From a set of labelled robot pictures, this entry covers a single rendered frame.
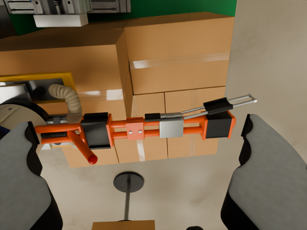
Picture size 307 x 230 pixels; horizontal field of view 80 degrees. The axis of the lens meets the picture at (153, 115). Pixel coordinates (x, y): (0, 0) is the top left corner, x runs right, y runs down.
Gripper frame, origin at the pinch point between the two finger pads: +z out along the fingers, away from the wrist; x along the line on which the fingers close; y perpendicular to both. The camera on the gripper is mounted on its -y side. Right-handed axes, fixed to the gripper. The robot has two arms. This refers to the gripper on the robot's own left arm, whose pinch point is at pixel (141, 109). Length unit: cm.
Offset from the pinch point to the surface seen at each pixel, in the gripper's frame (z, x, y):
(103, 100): 58, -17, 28
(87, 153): 23.3, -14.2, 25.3
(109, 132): 30.8, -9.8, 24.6
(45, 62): 58, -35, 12
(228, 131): 31.3, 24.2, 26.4
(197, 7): 152, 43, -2
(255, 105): 152, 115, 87
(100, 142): 32.0, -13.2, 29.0
